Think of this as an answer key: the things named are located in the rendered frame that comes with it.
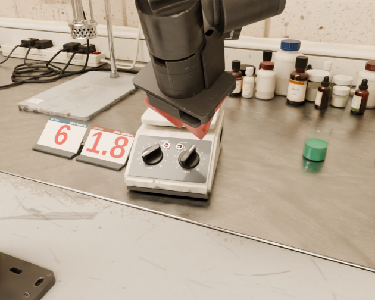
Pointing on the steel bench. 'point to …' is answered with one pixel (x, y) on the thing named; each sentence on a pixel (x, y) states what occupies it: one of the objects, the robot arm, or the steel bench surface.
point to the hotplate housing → (161, 187)
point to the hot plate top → (151, 118)
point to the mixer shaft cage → (84, 27)
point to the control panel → (171, 159)
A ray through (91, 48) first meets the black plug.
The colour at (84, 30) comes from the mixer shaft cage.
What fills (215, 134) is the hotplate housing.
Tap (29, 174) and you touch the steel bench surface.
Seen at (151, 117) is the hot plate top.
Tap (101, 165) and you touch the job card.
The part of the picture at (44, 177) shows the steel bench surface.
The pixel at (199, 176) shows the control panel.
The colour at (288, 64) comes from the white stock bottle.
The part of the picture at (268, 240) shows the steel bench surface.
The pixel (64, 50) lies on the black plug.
